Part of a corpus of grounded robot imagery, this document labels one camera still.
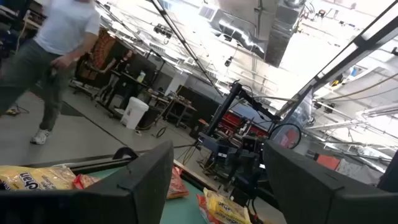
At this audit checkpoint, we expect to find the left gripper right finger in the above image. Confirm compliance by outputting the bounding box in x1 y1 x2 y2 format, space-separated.
263 140 398 224

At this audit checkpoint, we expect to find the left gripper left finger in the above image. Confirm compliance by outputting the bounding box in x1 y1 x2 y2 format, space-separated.
83 140 174 224

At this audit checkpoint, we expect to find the orange Maruchan noodle packet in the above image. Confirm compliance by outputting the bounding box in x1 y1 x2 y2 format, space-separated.
167 166 190 200

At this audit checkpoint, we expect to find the red Maruchan noodle packet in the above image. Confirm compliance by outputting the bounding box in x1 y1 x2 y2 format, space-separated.
196 194 220 224
73 173 102 190

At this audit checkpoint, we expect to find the yellow Maruchan noodle packet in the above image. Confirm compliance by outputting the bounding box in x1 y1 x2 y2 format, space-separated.
203 187 252 224
0 165 77 191

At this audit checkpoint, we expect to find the orange cloth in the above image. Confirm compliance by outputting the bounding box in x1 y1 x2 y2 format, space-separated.
315 154 341 171

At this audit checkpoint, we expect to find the white plastic bucket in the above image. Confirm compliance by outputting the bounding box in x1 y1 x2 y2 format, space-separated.
120 96 150 130

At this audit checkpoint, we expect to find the cluttered workbench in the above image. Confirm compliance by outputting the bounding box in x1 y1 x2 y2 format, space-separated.
146 90 197 129

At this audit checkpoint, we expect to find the red tool cabinet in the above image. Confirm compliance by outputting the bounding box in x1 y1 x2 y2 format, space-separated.
217 110 269 138

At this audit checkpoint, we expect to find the black desk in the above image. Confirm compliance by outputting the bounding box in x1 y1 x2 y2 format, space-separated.
95 51 167 119

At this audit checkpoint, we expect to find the black stand pole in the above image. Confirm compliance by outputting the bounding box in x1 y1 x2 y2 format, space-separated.
205 82 280 137

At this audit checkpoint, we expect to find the person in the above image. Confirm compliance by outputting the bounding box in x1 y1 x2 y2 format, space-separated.
0 0 101 146
99 49 136 103

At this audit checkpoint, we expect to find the black cable loop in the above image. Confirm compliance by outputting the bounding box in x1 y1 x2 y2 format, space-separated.
268 123 302 150

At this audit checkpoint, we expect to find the silver ventilation duct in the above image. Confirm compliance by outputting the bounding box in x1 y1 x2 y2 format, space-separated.
198 0 308 68

